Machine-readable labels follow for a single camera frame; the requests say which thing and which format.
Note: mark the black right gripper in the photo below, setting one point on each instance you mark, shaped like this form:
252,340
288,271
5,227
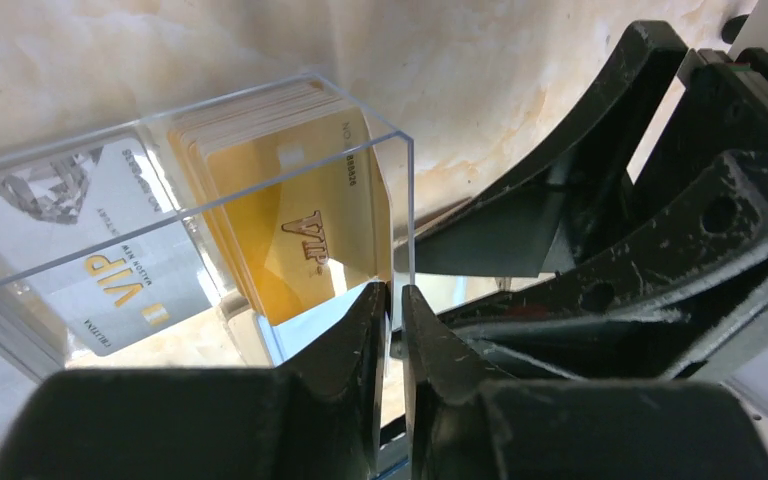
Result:
725,107

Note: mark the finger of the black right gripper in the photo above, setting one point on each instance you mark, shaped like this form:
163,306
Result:
684,295
507,230

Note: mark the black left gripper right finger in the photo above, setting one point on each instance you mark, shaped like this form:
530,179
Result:
469,419

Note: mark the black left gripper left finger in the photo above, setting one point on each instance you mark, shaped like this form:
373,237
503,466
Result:
316,416

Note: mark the clear acrylic card box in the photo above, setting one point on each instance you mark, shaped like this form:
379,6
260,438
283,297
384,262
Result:
35,344

